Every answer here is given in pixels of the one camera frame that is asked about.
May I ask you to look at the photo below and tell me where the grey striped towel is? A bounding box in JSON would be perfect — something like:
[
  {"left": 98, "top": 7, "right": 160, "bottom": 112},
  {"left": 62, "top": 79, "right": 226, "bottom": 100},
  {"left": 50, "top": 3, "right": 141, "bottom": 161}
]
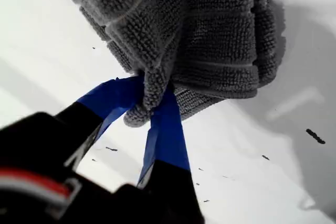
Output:
[{"left": 49, "top": 0, "right": 287, "bottom": 129}]

